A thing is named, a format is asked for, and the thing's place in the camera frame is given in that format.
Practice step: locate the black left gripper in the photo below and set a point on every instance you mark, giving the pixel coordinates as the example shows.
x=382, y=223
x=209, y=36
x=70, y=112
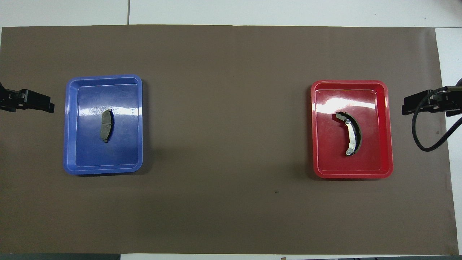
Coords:
x=8, y=99

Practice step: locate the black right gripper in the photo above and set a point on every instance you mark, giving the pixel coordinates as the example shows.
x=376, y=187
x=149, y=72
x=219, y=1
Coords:
x=449, y=101

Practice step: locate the dark brake pad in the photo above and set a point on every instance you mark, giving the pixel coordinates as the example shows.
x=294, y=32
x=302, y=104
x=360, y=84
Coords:
x=105, y=126

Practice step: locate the blue plastic tray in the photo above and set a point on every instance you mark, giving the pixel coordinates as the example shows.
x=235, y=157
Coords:
x=86, y=155

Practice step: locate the red plastic tray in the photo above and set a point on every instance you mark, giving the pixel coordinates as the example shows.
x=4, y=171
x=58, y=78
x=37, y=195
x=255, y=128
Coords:
x=332, y=159

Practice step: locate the brown table mat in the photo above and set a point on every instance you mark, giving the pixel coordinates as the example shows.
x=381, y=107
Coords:
x=231, y=202

